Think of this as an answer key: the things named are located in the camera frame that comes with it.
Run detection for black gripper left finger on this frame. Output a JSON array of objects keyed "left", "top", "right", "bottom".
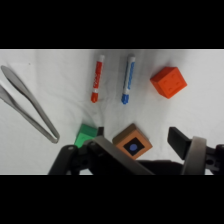
[{"left": 48, "top": 126, "right": 155, "bottom": 176}]

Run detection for red marker pen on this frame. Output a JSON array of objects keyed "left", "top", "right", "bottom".
[{"left": 90, "top": 54, "right": 106, "bottom": 104}]

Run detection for orange cube block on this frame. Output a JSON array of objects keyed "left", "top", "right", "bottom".
[{"left": 149, "top": 66, "right": 188, "bottom": 100}]

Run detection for green wedge block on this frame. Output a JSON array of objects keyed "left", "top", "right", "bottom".
[{"left": 73, "top": 123, "right": 100, "bottom": 149}]

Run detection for blue marker pen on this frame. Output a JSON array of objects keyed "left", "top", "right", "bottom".
[{"left": 120, "top": 54, "right": 137, "bottom": 106}]

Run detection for metal tongs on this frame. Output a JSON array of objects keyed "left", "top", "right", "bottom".
[{"left": 0, "top": 64, "right": 61, "bottom": 145}]

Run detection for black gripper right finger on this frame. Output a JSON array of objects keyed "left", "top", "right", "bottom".
[{"left": 167, "top": 126, "right": 224, "bottom": 176}]

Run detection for brown block with blue dot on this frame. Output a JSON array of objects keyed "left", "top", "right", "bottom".
[{"left": 111, "top": 123, "right": 154, "bottom": 161}]

